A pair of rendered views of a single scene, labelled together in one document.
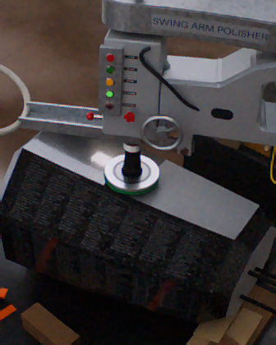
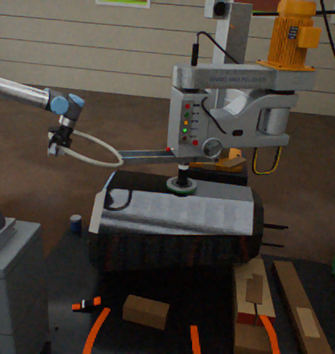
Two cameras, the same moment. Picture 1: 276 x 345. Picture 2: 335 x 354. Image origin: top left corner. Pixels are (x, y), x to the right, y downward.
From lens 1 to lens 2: 1.31 m
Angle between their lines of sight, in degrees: 27
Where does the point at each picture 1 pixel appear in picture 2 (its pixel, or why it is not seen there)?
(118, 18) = (191, 79)
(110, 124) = (182, 150)
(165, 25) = (216, 81)
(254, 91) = (254, 115)
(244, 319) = (254, 263)
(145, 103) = (201, 134)
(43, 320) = (141, 303)
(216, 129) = (234, 142)
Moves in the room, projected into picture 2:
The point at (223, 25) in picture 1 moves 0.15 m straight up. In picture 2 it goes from (244, 77) to (248, 51)
